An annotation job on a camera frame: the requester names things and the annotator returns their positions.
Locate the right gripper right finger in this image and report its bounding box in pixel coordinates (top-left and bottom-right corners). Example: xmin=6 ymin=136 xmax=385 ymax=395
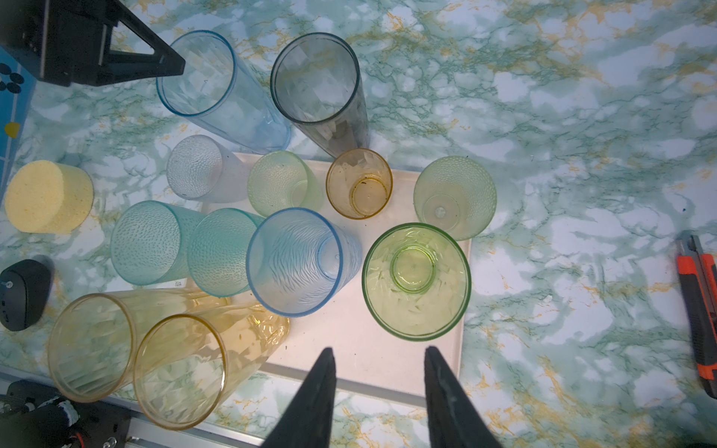
xmin=424 ymin=346 xmax=502 ymax=447

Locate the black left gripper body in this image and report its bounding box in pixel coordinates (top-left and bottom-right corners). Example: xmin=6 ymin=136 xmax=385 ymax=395
xmin=1 ymin=0 xmax=185 ymax=86

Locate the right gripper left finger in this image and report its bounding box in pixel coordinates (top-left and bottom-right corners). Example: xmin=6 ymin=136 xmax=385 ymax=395
xmin=261 ymin=347 xmax=336 ymax=448

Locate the tall olive yellow glass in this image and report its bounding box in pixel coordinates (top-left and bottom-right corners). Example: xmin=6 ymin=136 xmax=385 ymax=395
xmin=134 ymin=305 xmax=291 ymax=430

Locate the green clear glass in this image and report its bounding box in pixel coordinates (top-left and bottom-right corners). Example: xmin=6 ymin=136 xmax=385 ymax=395
xmin=361 ymin=222 xmax=472 ymax=342

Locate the tall blue glass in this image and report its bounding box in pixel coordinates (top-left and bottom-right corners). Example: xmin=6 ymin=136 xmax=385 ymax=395
xmin=156 ymin=30 xmax=291 ymax=154

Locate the light blue short glass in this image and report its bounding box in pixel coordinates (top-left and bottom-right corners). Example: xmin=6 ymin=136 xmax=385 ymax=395
xmin=246 ymin=207 xmax=362 ymax=317

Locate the clear textured glass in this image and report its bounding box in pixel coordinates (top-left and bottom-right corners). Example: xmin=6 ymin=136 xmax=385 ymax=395
xmin=166 ymin=134 xmax=250 ymax=203

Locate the teal textured glass front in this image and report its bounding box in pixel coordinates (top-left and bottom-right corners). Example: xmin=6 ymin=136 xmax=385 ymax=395
xmin=110 ymin=201 xmax=205 ymax=286

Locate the pale green textured glass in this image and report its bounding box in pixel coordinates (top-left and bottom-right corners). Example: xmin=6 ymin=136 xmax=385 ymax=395
xmin=413 ymin=156 xmax=498 ymax=241

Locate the light green textured glass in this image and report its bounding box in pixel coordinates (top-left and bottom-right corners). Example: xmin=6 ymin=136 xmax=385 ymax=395
xmin=248 ymin=150 xmax=324 ymax=217

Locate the short amber glass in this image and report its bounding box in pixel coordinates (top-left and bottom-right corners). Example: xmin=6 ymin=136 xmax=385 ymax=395
xmin=326 ymin=149 xmax=393 ymax=220

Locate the tall grey glass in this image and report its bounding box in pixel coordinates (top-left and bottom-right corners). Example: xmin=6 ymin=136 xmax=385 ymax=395
xmin=270 ymin=32 xmax=370 ymax=158

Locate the pink rectangular tray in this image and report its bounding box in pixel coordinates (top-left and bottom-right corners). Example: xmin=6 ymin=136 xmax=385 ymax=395
xmin=261 ymin=160 xmax=464 ymax=407

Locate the yellow round sponge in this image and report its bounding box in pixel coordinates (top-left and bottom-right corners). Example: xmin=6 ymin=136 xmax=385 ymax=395
xmin=5 ymin=161 xmax=93 ymax=234

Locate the black computer mouse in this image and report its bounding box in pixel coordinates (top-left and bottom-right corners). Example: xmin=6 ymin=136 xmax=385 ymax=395
xmin=1 ymin=255 xmax=54 ymax=332

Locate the orange grey utility knife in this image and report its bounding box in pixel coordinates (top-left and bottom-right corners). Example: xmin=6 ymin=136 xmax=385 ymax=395
xmin=676 ymin=231 xmax=716 ymax=399

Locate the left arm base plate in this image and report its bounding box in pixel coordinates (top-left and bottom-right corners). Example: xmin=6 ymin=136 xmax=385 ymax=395
xmin=1 ymin=380 xmax=132 ymax=447

